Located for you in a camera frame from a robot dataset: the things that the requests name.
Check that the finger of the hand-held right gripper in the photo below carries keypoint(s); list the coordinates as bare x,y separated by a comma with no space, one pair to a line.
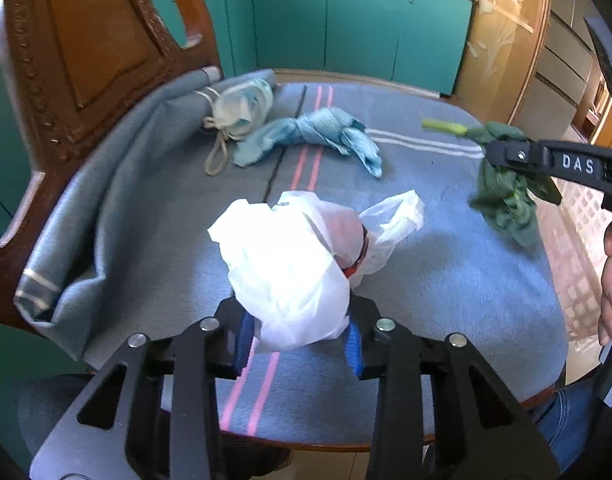
526,155

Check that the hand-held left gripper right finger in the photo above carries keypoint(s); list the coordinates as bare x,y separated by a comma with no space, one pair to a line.
355,355

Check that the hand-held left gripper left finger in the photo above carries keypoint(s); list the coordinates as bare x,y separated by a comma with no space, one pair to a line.
243,345

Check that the green leafy vegetable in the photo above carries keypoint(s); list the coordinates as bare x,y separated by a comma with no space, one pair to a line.
511,215

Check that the white lattice trash basket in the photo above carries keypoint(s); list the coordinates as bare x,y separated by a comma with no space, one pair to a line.
581,240

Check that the white plastic bag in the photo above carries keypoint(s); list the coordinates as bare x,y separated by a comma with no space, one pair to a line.
281,270

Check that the grey refrigerator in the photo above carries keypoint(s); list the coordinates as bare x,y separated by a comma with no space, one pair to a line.
551,95

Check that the blue striped towel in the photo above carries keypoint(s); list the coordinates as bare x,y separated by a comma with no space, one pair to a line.
436,310

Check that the wooden framed glass door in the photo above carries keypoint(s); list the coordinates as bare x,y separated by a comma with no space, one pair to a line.
496,50

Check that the teal kitchen cabinet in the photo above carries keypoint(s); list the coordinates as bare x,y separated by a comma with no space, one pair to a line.
361,25

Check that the crumpled blue cloth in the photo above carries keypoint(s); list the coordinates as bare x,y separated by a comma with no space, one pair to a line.
306,127

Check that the person's blue jeans leg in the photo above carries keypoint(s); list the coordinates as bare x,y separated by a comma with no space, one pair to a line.
571,425

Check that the light blue face mask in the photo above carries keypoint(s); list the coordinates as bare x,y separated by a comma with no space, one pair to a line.
241,105

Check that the carved wooden chair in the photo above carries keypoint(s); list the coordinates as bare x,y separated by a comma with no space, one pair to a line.
96,35

